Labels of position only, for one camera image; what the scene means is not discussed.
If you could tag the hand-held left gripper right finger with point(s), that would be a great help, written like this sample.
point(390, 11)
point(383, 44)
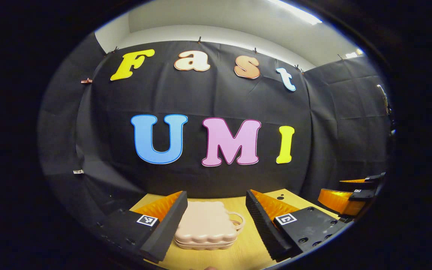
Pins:
point(261, 225)

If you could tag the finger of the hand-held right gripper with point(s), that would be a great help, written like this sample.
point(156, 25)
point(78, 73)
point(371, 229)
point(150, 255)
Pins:
point(364, 194)
point(358, 185)

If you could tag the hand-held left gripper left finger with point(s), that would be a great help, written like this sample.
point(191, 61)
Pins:
point(171, 225)

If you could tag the copper metal clip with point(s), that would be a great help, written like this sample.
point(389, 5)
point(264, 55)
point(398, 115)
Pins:
point(86, 80)

